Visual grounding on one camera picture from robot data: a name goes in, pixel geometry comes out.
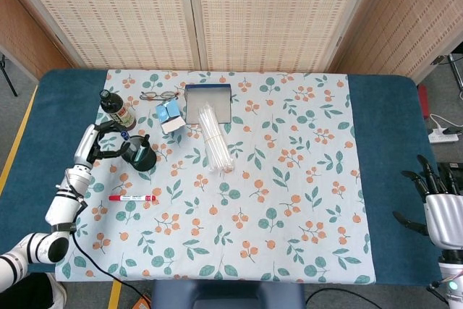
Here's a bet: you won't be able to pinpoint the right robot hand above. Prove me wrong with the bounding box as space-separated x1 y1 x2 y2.
392 154 463 251

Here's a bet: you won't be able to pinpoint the blue table cover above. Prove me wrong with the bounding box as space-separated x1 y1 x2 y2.
0 68 450 287

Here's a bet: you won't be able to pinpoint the green marker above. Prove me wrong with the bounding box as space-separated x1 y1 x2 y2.
138 134 151 161

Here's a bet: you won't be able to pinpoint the black frame eyeglasses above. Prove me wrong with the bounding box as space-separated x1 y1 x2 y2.
139 90 181 102

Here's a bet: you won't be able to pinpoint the red floor object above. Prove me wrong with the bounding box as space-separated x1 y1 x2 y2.
417 84 432 121

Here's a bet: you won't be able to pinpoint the open blue grey box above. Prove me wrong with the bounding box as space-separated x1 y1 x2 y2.
184 83 233 127

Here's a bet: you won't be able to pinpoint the bamboo folding screen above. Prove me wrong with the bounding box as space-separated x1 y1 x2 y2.
0 0 463 84

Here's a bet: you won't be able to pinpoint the blue cap white marker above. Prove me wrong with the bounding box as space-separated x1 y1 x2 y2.
120 130 139 161

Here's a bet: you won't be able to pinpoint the black mesh pen holder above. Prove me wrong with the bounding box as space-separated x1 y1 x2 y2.
120 135 158 173

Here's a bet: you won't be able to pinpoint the dark bottle with label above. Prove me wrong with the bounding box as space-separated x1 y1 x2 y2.
98 88 136 131

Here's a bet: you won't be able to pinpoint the bundle of clear straws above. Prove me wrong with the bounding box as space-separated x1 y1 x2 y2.
197 102 236 174

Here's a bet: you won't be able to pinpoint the white power strip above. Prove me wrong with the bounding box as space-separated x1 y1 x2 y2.
428 130 460 145

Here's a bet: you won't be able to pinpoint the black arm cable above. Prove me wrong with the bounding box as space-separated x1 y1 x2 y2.
68 185 153 307

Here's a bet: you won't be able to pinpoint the metal stand with black head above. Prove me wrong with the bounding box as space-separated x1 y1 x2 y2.
431 53 463 90

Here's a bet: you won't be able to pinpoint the black tripod stand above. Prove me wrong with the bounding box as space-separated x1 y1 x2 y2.
0 53 19 98

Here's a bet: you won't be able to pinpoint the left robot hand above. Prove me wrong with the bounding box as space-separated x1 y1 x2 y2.
73 120 131 171

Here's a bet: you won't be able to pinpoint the fruit and leaf print tablecloth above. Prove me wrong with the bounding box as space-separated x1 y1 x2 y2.
54 68 376 285

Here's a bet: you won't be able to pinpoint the red cap white marker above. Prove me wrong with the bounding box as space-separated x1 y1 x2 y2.
108 194 158 203

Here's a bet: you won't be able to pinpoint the white power cable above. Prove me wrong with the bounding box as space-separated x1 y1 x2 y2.
429 113 457 133

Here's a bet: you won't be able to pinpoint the small blue cardboard box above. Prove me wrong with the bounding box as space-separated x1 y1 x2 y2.
155 99 186 135

